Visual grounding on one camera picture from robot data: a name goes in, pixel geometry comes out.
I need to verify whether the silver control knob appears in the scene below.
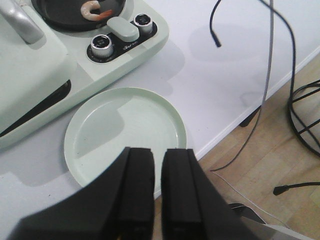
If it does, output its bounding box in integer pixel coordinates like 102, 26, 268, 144
90, 34, 114, 59
133, 13, 153, 36

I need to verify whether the left silver control knob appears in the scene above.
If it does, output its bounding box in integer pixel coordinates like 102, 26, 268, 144
90, 34, 114, 59

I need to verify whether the round black frying pan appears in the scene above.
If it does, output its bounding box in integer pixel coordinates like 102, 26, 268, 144
31, 0, 126, 32

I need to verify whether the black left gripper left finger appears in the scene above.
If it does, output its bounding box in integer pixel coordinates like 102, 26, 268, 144
9, 147, 155, 240

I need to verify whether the mint green round plate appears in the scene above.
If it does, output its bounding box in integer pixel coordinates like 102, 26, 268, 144
63, 87, 187, 197

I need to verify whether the pink shrimp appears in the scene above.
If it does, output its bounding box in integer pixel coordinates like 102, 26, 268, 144
80, 0, 113, 22

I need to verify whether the mint green breakfast maker base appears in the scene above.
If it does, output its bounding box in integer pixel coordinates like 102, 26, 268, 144
0, 0, 169, 148

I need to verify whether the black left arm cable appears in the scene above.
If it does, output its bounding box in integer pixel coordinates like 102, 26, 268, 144
211, 0, 320, 173

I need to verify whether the black wire stool frame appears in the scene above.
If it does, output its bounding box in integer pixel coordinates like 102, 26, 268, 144
273, 79, 320, 196

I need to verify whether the right silver control knob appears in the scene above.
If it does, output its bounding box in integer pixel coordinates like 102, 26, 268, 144
133, 13, 153, 36

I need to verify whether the breakfast maker hinged lid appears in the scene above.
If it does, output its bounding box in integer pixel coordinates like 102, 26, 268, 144
0, 0, 77, 136

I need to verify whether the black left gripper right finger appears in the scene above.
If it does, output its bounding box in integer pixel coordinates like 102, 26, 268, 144
161, 148, 258, 240

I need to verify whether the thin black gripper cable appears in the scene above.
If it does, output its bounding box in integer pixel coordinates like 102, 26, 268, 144
209, 0, 223, 48

